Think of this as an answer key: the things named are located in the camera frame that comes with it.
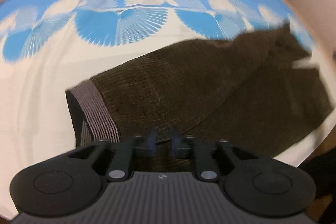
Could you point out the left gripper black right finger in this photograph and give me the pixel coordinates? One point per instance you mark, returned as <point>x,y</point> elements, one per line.
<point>257,184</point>

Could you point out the blue and white bedsheet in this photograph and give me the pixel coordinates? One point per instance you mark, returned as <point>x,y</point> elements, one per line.
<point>48,46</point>

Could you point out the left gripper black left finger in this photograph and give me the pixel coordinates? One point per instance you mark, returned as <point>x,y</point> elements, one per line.
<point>72,181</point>

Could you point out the dark brown corduroy pants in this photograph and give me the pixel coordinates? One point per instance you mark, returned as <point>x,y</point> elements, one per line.
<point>245,90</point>

